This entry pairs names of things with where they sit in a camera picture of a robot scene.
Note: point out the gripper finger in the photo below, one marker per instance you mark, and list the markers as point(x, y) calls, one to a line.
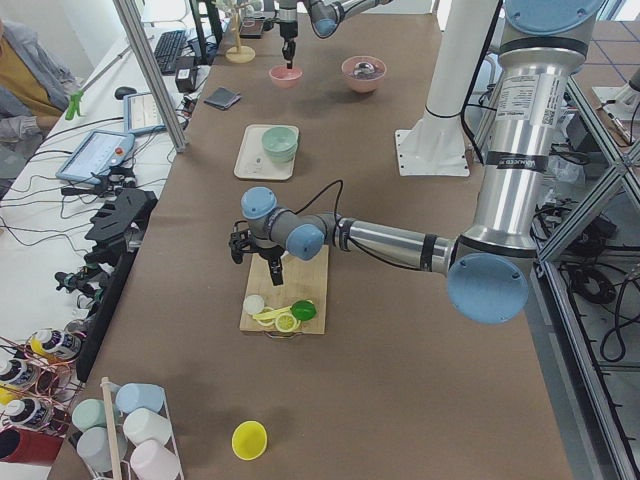
point(290, 54)
point(285, 52)
point(274, 271)
point(279, 272)

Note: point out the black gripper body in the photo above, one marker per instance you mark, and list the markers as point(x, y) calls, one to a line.
point(269, 254)
point(287, 32)

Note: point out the small pink bowl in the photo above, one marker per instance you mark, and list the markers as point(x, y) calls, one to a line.
point(285, 78)

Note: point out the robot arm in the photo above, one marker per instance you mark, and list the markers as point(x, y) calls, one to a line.
point(542, 43)
point(325, 18)

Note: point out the large pink bowl with ice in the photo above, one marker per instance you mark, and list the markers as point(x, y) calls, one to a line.
point(362, 86)

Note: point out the wooden cutting board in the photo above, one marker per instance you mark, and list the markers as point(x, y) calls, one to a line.
point(302, 280)

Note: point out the dark tray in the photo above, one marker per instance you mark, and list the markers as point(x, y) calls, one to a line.
point(252, 28)

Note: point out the white steamed bun toy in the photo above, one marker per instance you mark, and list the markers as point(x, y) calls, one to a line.
point(253, 304)

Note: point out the green lime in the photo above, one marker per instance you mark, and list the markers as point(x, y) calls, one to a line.
point(303, 310)

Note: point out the lemon slice front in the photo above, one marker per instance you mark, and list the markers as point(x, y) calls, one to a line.
point(286, 323)

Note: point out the wooden mug tree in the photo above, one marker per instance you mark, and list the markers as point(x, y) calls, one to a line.
point(238, 53)

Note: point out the grey folded cloth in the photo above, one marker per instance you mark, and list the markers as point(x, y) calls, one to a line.
point(222, 98)

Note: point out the stacked green bowls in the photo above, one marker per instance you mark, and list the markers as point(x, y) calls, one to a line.
point(280, 143)

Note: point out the cream serving tray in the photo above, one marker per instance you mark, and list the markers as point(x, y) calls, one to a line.
point(253, 163)

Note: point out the black keyboard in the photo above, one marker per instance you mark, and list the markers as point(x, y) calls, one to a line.
point(168, 49)

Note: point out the black tool stand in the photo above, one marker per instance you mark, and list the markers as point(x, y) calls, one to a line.
point(117, 228)

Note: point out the teach pendant far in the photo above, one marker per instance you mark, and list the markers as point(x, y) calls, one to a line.
point(141, 114)

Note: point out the teach pendant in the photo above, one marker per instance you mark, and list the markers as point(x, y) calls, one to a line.
point(98, 153)
point(141, 114)

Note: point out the yellow plastic cup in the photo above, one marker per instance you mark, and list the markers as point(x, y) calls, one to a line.
point(249, 440)

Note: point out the computer mouse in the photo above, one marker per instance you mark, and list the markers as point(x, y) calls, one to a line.
point(123, 91)

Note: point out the teach pendant near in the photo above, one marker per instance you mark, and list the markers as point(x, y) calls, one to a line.
point(98, 153)

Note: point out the cup rack with pastel cups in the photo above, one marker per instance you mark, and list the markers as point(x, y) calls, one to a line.
point(127, 433)

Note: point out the person in grey jacket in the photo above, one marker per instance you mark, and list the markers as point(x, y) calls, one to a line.
point(35, 89)

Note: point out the bottles in copper rack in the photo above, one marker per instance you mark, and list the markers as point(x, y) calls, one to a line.
point(38, 385)

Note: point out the metal board handle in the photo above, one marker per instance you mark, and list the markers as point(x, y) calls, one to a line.
point(282, 335)

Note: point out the aluminium frame post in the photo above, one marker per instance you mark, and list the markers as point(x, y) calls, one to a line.
point(130, 20)

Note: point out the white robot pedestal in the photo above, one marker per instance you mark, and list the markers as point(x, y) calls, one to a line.
point(435, 145)

